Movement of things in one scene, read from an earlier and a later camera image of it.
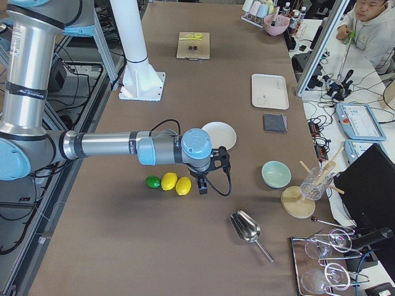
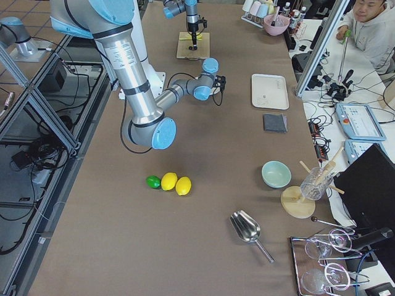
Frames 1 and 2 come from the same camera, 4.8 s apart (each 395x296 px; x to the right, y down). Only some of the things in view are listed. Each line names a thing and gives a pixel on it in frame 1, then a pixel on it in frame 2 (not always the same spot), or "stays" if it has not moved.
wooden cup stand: x=294 y=202 stays
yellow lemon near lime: x=168 y=180 stays
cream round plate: x=221 y=134 to x=213 y=90
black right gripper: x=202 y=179 to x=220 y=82
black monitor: x=366 y=186 stays
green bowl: x=276 y=174 stays
